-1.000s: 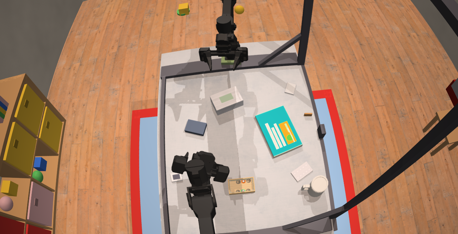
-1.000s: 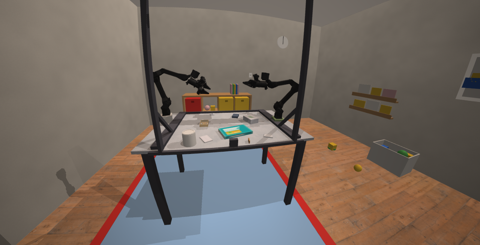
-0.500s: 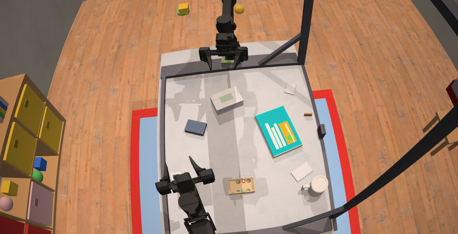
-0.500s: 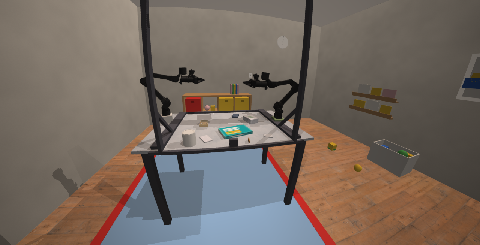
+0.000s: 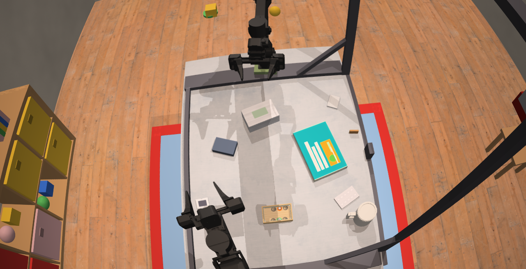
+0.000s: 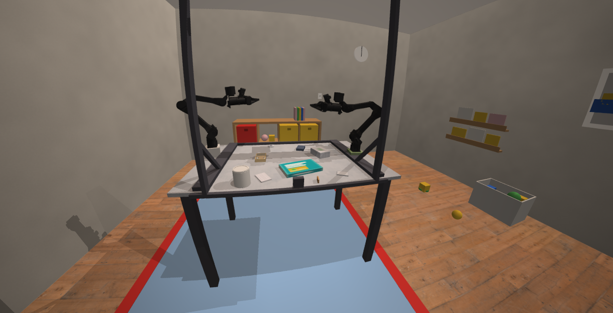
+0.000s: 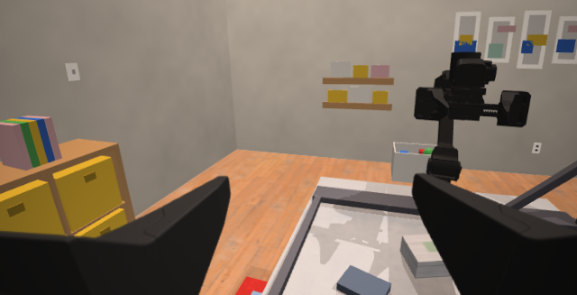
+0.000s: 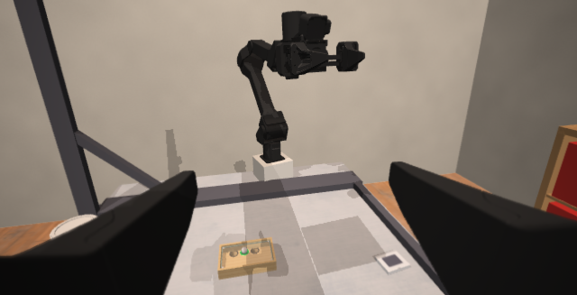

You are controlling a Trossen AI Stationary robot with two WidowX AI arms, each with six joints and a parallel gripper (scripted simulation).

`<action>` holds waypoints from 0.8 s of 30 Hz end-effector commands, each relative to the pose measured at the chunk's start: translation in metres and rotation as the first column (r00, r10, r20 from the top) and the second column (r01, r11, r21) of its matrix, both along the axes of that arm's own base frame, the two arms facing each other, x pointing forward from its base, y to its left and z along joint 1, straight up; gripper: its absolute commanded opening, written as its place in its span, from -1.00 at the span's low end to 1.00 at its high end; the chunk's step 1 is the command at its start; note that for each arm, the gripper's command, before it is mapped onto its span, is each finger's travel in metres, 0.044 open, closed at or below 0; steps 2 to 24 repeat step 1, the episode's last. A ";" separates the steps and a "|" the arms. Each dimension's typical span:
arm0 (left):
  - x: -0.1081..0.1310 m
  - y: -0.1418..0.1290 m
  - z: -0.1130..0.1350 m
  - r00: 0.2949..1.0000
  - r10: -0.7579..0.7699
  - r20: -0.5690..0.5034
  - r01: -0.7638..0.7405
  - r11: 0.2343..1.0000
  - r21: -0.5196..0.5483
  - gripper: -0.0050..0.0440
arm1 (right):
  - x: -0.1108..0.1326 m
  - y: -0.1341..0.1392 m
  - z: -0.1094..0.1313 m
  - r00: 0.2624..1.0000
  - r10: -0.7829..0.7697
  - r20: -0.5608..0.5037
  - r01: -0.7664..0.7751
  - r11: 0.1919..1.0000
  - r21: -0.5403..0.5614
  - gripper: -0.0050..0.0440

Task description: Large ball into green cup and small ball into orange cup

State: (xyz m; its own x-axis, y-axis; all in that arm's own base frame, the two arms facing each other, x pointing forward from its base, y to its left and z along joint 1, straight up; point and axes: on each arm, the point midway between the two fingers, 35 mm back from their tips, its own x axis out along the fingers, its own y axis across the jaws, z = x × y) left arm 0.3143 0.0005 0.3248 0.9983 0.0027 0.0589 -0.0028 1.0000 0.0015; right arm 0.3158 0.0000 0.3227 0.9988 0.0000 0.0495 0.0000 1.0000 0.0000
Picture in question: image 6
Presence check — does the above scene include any wooden ball-in-hole puzzle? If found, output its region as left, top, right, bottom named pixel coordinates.
left=255, top=153, right=266, bottom=162

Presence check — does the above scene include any light wooden box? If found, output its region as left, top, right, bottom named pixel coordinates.
left=310, top=146, right=330, bottom=159

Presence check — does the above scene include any cream mug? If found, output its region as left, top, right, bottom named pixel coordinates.
left=232, top=165, right=251, bottom=188

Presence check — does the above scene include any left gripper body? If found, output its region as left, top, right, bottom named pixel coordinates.
left=236, top=96, right=250, bottom=105

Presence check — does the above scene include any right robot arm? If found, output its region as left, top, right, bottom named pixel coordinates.
left=323, top=92, right=382, bottom=152

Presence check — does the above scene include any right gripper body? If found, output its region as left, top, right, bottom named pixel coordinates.
left=322, top=102, right=334, bottom=112

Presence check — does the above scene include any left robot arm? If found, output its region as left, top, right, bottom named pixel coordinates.
left=176, top=86, right=246, bottom=148

